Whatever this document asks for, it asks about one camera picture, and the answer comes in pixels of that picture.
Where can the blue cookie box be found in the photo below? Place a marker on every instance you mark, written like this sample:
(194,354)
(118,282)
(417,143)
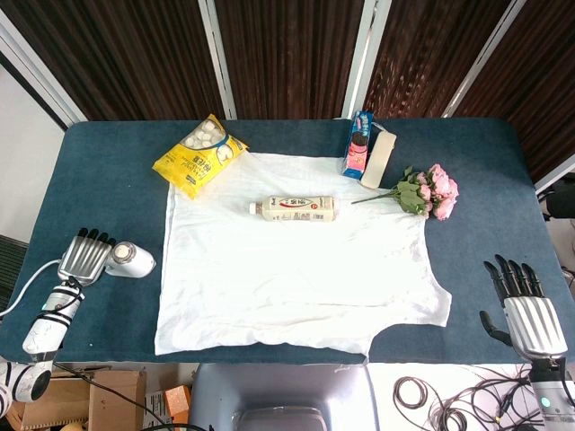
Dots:
(357,148)

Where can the cream rectangular box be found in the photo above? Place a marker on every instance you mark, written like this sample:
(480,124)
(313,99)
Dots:
(377,161)

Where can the white cloth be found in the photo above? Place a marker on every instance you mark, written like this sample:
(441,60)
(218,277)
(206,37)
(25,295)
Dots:
(292,278)

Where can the beige milk tea bottle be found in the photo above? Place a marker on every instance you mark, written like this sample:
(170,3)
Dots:
(296,208)

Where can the brown cardboard box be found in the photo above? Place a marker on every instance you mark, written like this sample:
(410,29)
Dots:
(54,404)
(117,397)

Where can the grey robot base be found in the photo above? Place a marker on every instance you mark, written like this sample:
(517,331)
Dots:
(278,386)

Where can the brown folding partition screen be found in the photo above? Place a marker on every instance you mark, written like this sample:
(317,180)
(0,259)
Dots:
(292,58)

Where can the orange block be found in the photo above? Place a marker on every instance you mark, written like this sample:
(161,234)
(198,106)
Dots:
(177,399)

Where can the dark blue table cover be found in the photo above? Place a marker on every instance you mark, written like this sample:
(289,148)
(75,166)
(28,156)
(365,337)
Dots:
(112,179)

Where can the pink rose bouquet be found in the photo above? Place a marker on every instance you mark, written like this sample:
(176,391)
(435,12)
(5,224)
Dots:
(442,188)

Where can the white handheld garment steamer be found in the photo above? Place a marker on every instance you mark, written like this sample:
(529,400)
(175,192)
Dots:
(135,262)

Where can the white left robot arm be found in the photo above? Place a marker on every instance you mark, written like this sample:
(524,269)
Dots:
(49,319)

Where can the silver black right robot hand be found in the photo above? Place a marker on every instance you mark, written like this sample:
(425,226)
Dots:
(534,323)

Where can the black chair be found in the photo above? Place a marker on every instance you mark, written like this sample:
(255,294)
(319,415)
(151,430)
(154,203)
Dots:
(563,199)

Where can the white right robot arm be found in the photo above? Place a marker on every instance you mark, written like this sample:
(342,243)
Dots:
(552,404)

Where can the yellow snack bag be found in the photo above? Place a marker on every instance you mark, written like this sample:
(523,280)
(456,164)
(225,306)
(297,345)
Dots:
(197,166)

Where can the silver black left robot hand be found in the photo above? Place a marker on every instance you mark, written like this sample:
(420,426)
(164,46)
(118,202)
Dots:
(85,260)

